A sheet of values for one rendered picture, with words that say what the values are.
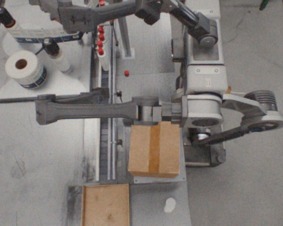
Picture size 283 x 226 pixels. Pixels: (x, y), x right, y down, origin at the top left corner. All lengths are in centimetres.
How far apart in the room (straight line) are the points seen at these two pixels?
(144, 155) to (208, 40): 59
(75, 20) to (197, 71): 45
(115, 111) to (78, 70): 88
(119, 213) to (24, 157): 68
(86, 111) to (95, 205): 75
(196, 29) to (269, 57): 219
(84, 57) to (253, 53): 190
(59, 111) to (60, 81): 84
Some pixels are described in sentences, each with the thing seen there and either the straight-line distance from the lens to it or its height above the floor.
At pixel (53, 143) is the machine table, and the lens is 156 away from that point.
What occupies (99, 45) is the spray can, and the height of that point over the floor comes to 108.
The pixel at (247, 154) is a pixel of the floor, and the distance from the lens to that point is 242.
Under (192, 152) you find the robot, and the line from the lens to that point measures 205.
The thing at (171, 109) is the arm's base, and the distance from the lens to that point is 80.
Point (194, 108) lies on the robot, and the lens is 79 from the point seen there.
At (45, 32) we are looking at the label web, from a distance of 170.
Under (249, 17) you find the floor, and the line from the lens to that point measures 320.
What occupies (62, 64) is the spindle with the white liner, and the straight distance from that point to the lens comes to 158.
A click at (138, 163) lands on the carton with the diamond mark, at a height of 112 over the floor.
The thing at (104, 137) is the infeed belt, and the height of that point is 88.
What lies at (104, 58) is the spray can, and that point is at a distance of 148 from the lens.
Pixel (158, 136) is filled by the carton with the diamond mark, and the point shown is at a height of 112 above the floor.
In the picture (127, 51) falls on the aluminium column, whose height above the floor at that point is 87.
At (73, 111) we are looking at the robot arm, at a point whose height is 151.
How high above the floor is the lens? 223
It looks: 70 degrees down
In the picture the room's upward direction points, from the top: 9 degrees counter-clockwise
